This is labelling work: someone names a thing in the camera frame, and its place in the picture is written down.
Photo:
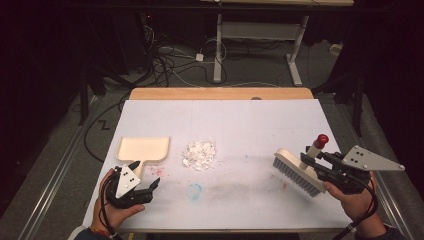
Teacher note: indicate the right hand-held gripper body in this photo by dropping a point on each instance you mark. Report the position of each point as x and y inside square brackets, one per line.
[363, 160]

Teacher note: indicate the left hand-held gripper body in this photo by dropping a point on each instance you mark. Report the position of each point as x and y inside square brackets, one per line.
[127, 182]

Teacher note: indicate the white brush with red knob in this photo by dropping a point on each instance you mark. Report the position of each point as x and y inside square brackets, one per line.
[295, 165]

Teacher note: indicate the cream dustpan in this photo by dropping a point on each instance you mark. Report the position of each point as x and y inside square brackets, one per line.
[143, 149]

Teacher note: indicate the pile of white paper scraps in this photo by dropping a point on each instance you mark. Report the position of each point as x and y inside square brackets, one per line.
[199, 155]

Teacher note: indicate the person's left hand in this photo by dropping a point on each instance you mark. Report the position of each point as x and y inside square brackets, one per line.
[116, 213]

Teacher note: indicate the person's right hand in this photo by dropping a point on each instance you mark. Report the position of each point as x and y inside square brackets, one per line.
[353, 203]

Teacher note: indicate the black metal stand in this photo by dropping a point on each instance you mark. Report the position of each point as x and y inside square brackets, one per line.
[83, 100]
[357, 100]

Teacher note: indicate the white table mat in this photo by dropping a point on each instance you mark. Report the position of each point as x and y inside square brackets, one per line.
[233, 123]

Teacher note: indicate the beige box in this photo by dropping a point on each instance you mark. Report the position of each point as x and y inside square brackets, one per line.
[335, 49]

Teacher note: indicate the wooden table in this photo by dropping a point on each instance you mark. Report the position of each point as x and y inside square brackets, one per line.
[216, 93]

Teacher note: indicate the white power adapter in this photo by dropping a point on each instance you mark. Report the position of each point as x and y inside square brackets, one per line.
[199, 57]

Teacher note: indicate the aluminium floor rail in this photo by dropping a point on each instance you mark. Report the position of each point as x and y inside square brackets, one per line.
[383, 186]
[56, 180]

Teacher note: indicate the white desk frame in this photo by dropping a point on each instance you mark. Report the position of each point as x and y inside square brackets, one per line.
[256, 31]

